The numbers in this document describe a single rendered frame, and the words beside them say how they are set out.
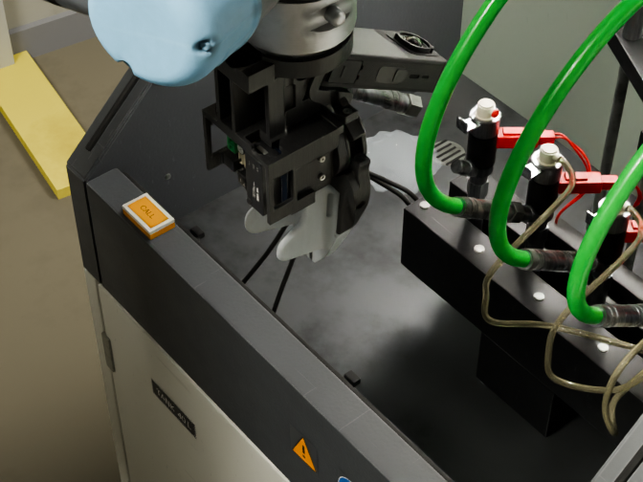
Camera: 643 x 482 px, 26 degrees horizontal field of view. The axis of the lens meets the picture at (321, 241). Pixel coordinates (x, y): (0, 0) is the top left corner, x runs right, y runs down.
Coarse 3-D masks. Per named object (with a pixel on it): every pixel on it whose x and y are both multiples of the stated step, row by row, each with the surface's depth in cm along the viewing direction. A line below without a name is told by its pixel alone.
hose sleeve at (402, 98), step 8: (352, 88) 122; (360, 96) 123; (368, 96) 123; (376, 96) 124; (384, 96) 124; (392, 96) 125; (400, 96) 126; (376, 104) 125; (384, 104) 125; (392, 104) 125; (400, 104) 126; (408, 104) 127; (400, 112) 127
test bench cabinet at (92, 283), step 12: (96, 288) 158; (96, 300) 160; (96, 312) 162; (96, 324) 164; (96, 336) 166; (108, 372) 169; (108, 384) 172; (108, 396) 174; (108, 408) 176; (120, 420) 176; (120, 432) 177; (120, 444) 180; (120, 456) 182; (120, 468) 185
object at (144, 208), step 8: (144, 200) 141; (136, 208) 140; (144, 208) 140; (152, 208) 140; (128, 216) 140; (144, 216) 139; (152, 216) 139; (160, 216) 139; (136, 224) 140; (152, 224) 138; (144, 232) 139; (160, 232) 139
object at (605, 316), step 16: (640, 160) 99; (624, 176) 99; (640, 176) 99; (624, 192) 99; (608, 208) 100; (592, 224) 101; (608, 224) 100; (592, 240) 101; (576, 256) 102; (592, 256) 101; (576, 272) 102; (576, 288) 103; (576, 304) 105; (608, 304) 111; (640, 304) 116; (592, 320) 108; (608, 320) 109; (624, 320) 111; (640, 320) 114
